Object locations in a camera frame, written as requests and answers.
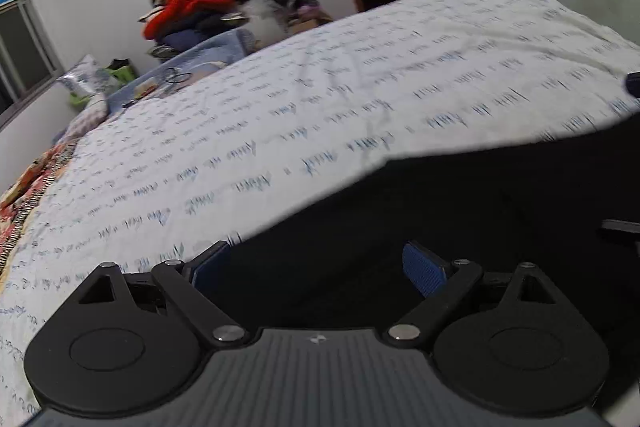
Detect window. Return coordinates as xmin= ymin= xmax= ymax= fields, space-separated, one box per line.
xmin=0 ymin=0 xmax=66 ymax=128

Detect colourful floral blanket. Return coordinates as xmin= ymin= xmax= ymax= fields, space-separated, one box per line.
xmin=0 ymin=97 xmax=109 ymax=279

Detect green bag with plastic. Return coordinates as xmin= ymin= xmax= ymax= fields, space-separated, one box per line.
xmin=69 ymin=59 xmax=136 ymax=106

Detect black pants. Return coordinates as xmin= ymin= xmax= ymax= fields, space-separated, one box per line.
xmin=227 ymin=109 xmax=640 ymax=410

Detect pile of clothes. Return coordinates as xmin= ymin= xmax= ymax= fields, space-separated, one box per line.
xmin=137 ymin=0 xmax=334 ymax=58

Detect white script-printed quilt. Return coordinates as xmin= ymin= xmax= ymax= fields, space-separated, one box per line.
xmin=0 ymin=0 xmax=640 ymax=419

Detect floral pillow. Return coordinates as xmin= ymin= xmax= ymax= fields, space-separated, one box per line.
xmin=57 ymin=54 xmax=113 ymax=98

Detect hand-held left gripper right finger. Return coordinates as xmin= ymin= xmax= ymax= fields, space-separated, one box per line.
xmin=387 ymin=241 xmax=577 ymax=349

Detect blue storage bin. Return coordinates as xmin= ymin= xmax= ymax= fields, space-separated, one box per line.
xmin=107 ymin=29 xmax=257 ymax=112

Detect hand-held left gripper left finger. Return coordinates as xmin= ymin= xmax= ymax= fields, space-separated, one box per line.
xmin=47 ymin=241 xmax=247 ymax=349

